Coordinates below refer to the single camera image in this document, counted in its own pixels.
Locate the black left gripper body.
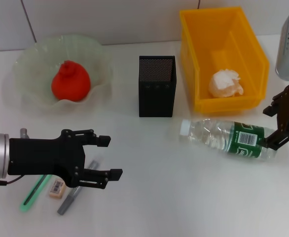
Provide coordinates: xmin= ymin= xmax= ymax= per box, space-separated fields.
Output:
xmin=7 ymin=129 xmax=87 ymax=189

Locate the white paper ball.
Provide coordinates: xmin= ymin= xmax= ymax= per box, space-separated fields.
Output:
xmin=208 ymin=69 xmax=245 ymax=98

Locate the clear bottle with green label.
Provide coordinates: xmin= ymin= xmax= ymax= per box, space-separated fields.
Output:
xmin=179 ymin=118 xmax=279 ymax=162

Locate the beige eraser with barcode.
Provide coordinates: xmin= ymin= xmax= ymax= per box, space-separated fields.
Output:
xmin=48 ymin=178 xmax=68 ymax=199

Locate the grey marker pen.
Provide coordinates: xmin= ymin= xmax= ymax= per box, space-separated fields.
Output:
xmin=57 ymin=158 xmax=102 ymax=216

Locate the green utility knife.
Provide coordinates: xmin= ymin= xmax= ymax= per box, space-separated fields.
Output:
xmin=19 ymin=174 xmax=54 ymax=213

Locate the black mesh pen holder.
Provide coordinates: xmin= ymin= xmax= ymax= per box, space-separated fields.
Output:
xmin=138 ymin=55 xmax=178 ymax=118

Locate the pale green glass fruit plate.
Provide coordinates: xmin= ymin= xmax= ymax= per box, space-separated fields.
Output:
xmin=3 ymin=34 xmax=114 ymax=117

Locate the yellow plastic bin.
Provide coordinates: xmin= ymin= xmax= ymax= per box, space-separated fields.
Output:
xmin=179 ymin=6 xmax=270 ymax=114

